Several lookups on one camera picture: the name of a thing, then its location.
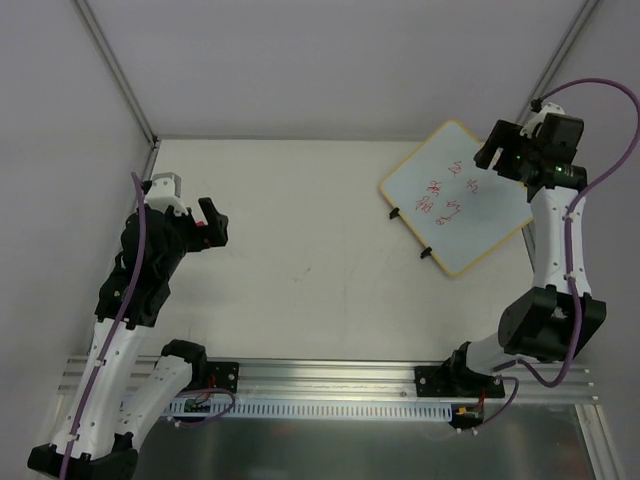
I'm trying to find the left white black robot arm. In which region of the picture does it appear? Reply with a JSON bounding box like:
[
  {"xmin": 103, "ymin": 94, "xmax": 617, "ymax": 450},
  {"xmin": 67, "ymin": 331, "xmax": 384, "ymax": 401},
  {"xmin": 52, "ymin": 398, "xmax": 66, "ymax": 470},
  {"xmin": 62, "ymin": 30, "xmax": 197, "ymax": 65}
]
[{"xmin": 27, "ymin": 198, "xmax": 231, "ymax": 479}]

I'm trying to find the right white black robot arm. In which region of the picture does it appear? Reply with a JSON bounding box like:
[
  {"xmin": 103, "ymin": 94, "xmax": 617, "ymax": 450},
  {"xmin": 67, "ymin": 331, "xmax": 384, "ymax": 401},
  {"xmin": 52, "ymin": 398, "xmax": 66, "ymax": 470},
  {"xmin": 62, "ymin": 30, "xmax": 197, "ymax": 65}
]
[{"xmin": 442, "ymin": 103, "xmax": 606, "ymax": 396}]

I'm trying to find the white slotted cable duct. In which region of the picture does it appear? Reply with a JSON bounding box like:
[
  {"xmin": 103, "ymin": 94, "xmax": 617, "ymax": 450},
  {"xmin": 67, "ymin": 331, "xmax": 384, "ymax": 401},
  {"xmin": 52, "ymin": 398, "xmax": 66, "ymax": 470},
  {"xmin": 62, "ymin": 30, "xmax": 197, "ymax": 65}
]
[{"xmin": 160, "ymin": 396, "xmax": 454, "ymax": 423}]

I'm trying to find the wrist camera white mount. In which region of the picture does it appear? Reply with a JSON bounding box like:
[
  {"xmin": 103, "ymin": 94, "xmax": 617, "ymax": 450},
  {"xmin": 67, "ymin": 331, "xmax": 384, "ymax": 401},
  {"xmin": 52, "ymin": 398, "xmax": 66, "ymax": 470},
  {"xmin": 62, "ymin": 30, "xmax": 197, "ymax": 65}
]
[
  {"xmin": 145, "ymin": 172, "xmax": 188, "ymax": 215},
  {"xmin": 520, "ymin": 102, "xmax": 565, "ymax": 139}
]

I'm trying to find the right aluminium frame post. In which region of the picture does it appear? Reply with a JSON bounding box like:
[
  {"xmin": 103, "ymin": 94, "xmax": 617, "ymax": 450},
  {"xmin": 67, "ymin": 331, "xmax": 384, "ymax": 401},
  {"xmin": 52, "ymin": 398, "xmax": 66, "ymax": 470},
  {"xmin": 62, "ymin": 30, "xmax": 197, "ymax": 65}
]
[{"xmin": 515, "ymin": 0, "xmax": 602, "ymax": 124}]

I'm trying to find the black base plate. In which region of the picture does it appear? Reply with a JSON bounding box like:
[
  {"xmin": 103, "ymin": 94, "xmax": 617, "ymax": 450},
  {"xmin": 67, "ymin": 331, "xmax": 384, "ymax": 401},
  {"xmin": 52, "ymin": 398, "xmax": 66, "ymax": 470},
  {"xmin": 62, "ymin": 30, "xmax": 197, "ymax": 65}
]
[
  {"xmin": 413, "ymin": 364, "xmax": 505, "ymax": 399},
  {"xmin": 204, "ymin": 360, "xmax": 240, "ymax": 394}
]

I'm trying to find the left aluminium frame post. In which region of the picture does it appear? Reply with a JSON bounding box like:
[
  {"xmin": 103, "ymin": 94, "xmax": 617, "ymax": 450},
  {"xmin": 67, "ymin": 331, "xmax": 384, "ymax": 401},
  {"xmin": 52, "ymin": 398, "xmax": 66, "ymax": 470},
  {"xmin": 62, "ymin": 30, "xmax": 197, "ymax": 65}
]
[{"xmin": 72, "ymin": 0, "xmax": 158, "ymax": 149}]

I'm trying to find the aluminium mounting rail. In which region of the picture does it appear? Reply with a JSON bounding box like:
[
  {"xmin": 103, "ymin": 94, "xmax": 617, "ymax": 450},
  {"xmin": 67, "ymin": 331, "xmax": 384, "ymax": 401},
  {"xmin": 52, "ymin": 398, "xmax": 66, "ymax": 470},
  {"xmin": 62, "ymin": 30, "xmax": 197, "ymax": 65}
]
[{"xmin": 57, "ymin": 353, "xmax": 601, "ymax": 405}]

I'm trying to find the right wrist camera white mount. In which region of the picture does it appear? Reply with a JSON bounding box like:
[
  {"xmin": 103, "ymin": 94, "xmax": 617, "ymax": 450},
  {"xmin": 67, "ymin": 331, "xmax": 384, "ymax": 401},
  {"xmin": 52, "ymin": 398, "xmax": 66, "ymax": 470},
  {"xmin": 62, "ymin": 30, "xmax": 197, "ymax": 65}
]
[{"xmin": 520, "ymin": 102, "xmax": 565, "ymax": 139}]

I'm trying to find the aluminium frame post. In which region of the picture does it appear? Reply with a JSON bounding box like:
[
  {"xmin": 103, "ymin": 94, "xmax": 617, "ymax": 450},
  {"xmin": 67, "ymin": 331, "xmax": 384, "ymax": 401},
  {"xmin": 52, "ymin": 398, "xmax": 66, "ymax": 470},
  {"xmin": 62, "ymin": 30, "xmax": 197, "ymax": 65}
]
[
  {"xmin": 515, "ymin": 0, "xmax": 602, "ymax": 124},
  {"xmin": 72, "ymin": 0, "xmax": 158, "ymax": 149}
]

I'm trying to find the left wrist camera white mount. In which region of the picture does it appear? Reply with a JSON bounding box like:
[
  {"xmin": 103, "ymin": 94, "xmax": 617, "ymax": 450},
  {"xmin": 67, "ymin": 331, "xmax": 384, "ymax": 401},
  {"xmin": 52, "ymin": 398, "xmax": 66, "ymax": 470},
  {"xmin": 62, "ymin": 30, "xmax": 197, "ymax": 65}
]
[{"xmin": 145, "ymin": 172, "xmax": 188, "ymax": 215}]

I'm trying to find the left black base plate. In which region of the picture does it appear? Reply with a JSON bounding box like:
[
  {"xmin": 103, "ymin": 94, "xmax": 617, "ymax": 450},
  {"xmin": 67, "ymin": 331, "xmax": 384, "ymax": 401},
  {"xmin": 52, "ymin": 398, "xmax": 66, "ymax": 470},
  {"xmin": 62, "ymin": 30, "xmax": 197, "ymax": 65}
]
[{"xmin": 204, "ymin": 360, "xmax": 240, "ymax": 394}]

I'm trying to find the yellow framed whiteboard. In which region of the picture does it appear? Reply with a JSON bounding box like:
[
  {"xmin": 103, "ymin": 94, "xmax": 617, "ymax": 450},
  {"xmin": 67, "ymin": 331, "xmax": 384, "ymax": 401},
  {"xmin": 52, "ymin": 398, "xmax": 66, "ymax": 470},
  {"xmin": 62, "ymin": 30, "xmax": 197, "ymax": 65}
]
[{"xmin": 380, "ymin": 121, "xmax": 532, "ymax": 277}]

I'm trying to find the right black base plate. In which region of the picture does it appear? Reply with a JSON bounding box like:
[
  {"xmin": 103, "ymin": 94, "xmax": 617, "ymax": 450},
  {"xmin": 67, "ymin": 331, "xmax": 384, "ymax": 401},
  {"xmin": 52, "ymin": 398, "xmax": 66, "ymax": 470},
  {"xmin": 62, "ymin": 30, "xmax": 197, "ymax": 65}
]
[{"xmin": 413, "ymin": 364, "xmax": 505, "ymax": 399}]

